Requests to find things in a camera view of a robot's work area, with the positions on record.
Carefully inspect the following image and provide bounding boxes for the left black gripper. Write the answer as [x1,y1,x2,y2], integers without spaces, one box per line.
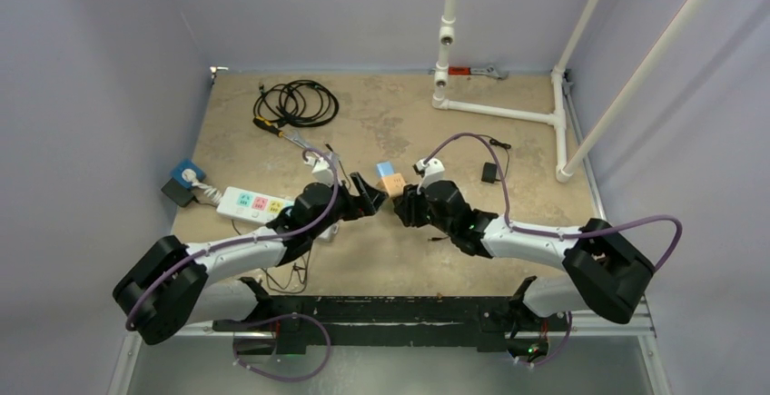
[309,172,386,239]

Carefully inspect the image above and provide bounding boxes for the beige dragon cube socket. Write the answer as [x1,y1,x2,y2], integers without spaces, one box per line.
[377,173,407,198]

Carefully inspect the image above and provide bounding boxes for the black plug adapter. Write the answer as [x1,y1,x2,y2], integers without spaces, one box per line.
[481,134,512,183]

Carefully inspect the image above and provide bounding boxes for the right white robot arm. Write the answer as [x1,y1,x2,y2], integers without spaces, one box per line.
[394,181,656,329]

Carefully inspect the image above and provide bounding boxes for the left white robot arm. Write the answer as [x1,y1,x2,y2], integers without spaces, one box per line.
[112,173,389,345]

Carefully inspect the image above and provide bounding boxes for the blue plug adapter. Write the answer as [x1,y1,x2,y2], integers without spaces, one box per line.
[376,161,395,178]

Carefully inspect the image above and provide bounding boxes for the silver open-end wrench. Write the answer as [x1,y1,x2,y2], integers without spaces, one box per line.
[281,130,334,166]

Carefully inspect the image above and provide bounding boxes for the white colourful power strip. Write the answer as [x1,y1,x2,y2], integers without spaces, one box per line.
[215,185,338,242]

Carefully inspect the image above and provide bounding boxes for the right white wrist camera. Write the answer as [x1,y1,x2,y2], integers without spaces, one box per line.
[413,158,445,193]

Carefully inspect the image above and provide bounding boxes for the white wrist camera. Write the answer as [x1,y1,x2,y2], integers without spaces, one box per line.
[413,158,445,193]
[309,157,338,186]

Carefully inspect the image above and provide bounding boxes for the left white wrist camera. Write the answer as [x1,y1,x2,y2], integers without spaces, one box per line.
[309,157,338,186]

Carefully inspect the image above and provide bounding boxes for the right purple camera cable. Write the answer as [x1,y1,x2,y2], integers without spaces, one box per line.
[420,132,684,274]

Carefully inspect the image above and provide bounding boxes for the purple camera cable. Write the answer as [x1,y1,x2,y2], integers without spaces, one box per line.
[420,132,684,274]
[124,146,341,332]

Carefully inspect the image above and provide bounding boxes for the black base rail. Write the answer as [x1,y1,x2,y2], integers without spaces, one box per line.
[212,295,568,355]

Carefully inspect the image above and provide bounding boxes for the coiled black cable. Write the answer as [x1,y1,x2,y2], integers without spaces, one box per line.
[252,80,341,129]

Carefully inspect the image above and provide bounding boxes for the yellow handled screwdriver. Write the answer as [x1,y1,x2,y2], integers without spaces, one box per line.
[252,116,284,138]

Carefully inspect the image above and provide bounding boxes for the thin black adapter cable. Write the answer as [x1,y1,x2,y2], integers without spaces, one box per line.
[231,142,447,295]

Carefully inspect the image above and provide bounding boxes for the white PVC pipe frame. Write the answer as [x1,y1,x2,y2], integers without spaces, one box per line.
[430,0,738,184]

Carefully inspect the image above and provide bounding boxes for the red handled adjustable wrench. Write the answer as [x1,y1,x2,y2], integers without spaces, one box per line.
[448,65,508,80]

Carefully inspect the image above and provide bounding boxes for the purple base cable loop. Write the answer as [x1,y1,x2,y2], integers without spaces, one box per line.
[232,311,332,382]

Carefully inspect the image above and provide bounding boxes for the white coiled strip cord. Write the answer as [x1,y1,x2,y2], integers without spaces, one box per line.
[188,171,227,201]

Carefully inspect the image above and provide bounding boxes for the blue wall socket box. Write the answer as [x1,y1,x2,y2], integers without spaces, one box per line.
[170,159,206,190]

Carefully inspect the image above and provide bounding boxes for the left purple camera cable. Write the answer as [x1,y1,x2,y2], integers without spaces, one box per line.
[124,146,341,332]

